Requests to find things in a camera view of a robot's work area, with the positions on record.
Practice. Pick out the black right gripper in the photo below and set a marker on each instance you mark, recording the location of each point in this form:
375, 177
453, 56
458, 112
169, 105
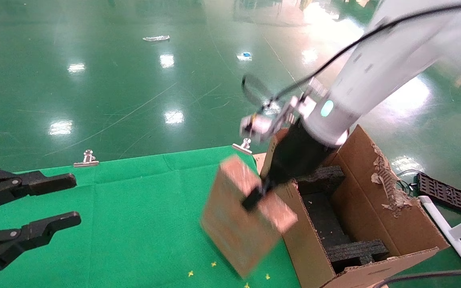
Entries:
298, 156

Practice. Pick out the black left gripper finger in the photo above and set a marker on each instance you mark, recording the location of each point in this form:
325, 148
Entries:
34, 184
34, 232

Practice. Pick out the small brown cardboard box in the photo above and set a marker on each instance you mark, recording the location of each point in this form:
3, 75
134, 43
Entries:
234, 228

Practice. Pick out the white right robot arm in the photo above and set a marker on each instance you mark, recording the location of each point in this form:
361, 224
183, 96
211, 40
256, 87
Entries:
386, 64

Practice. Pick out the large open cardboard carton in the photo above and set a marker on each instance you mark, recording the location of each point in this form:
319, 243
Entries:
402, 232

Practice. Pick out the silver binder clip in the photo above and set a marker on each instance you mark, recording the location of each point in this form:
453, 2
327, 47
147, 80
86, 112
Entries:
87, 160
243, 147

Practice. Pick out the black foam base pad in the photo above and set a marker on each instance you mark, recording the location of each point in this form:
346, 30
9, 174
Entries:
328, 220

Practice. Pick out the green table cloth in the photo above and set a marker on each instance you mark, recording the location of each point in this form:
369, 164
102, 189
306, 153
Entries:
114, 220

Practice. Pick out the white floor litter strip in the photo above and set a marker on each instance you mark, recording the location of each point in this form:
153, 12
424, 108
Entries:
156, 38

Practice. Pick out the black plastic grid tray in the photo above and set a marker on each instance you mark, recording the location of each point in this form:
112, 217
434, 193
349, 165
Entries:
444, 192

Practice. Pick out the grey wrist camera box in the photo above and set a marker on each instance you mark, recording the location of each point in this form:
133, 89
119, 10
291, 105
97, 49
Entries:
258, 128

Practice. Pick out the grey metal camera bracket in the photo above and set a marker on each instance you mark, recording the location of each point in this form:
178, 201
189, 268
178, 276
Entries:
302, 102

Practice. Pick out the white pipe frame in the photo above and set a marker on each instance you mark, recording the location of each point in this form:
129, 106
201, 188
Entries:
458, 236

